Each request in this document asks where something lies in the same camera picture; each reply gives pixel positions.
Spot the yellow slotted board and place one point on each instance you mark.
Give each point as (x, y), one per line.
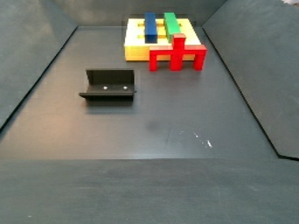
(135, 46)

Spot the red three-legged block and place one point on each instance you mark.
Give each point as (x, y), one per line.
(177, 50)

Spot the green bar block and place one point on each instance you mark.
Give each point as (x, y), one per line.
(171, 25)

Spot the blue bar block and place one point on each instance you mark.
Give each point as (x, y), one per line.
(150, 28)

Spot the black angle bracket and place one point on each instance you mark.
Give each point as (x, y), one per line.
(110, 83)

